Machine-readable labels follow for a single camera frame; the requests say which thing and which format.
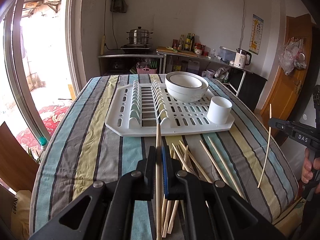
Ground large white bowl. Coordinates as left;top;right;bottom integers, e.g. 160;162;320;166
165;72;209;103

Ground wooden chair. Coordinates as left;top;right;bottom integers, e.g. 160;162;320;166
0;122;39;192

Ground striped tablecloth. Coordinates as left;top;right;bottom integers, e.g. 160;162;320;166
30;75;298;239

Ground wooden chopstick five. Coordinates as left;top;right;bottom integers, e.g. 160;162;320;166
171;143;194;175

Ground clear plastic container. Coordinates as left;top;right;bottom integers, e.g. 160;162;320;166
219;46;236;63

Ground wooden cutting board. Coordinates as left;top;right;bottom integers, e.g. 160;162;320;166
156;47;197;57

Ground wooden chopstick nine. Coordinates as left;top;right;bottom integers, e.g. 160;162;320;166
257;103;272;189

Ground dark sauce bottle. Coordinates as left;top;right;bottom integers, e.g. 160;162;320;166
189;34;195;51

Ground induction cooktop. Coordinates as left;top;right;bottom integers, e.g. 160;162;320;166
121;44;152;51

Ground power strip on wall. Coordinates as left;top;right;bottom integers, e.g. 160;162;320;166
100;35;105;55

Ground green sauce bottle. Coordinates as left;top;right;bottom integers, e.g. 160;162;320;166
184;33;191;51

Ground white electric kettle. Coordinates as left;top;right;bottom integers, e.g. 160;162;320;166
233;48;252;68

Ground pink plastic basket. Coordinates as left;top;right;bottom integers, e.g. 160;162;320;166
137;67;157;74

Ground small white inner bowl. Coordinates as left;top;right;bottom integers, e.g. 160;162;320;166
168;74;202;88

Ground person's right hand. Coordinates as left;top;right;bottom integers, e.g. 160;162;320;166
301;148;320;184

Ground white utensil cup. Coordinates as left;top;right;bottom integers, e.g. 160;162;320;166
207;96;232;125

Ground wooden chopstick three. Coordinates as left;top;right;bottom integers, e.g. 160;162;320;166
162;200;171;238

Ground plastic bags on door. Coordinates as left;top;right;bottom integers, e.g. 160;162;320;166
279;37;306;76

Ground wooden chopstick one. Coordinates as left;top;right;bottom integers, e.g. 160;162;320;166
156;123;162;240

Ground white plastic dish rack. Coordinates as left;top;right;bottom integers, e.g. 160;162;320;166
105;81;235;137

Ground wooden door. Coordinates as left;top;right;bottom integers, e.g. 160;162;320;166
260;13;313;131

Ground wooden chopstick six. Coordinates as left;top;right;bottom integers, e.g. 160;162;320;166
179;140;213;183

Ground wooden chopstick seven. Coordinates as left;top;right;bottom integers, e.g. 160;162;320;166
200;140;228;185

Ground wooden chopstick eight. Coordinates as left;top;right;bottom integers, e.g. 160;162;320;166
208;137;244;198

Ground wooden chopstick two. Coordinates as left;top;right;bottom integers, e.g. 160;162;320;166
161;196;167;226

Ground stainless steel steamer pot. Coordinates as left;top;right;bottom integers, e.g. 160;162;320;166
127;26;153;45

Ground metal kitchen shelf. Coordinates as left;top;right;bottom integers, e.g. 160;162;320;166
98;51;266;95

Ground giraffe wall poster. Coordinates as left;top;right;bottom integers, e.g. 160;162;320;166
249;14;264;55

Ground metal fork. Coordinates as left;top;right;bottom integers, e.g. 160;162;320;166
175;144;198;178

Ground wooden chopstick four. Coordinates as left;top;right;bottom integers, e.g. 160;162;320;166
163;147;184;234

